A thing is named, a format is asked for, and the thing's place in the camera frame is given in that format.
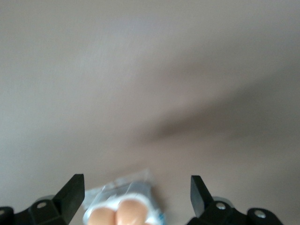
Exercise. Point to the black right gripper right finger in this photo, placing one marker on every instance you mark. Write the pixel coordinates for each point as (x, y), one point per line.
(211, 213)

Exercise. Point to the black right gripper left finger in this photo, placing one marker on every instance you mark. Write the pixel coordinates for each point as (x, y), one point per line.
(63, 206)

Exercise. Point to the brown egg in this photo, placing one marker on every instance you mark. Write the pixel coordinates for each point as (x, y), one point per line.
(103, 218)
(132, 212)

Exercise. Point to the clear plastic egg box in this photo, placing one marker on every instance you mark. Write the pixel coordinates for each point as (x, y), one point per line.
(131, 187)

